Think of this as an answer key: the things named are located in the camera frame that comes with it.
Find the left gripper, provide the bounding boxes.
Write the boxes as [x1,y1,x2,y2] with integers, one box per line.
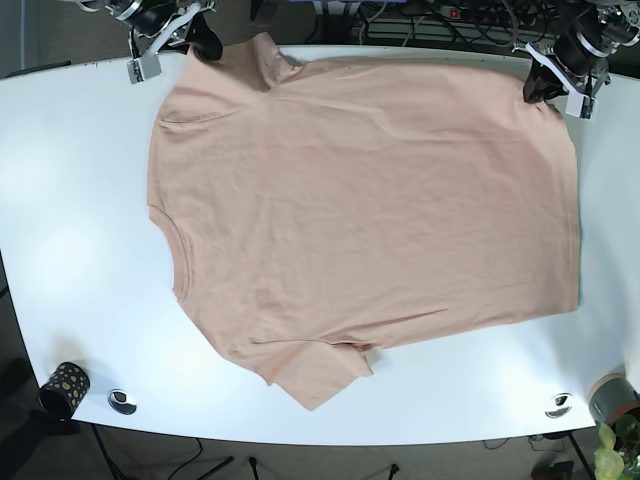
[512,1,639,120]

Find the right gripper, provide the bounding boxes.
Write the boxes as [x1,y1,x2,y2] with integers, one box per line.
[77,0,223,84]

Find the peach pink T-shirt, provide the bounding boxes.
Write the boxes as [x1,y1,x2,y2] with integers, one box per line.
[147,34,581,410]

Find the grey plant pot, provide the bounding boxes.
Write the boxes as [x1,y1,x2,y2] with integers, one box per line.
[588,373,639,426]

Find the right silver table grommet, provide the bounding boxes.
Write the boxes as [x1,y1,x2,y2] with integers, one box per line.
[544,393,573,419]

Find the silver table grommet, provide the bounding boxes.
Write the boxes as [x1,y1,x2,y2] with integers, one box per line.
[107,389,137,415]
[544,393,573,419]

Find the left silver table grommet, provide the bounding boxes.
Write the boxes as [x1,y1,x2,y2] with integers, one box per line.
[107,389,137,415]

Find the black gold spotted cup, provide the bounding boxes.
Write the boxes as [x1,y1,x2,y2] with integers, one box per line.
[39,362,91,421]

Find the green potted plant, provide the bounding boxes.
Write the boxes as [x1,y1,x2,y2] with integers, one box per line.
[594,414,639,480]

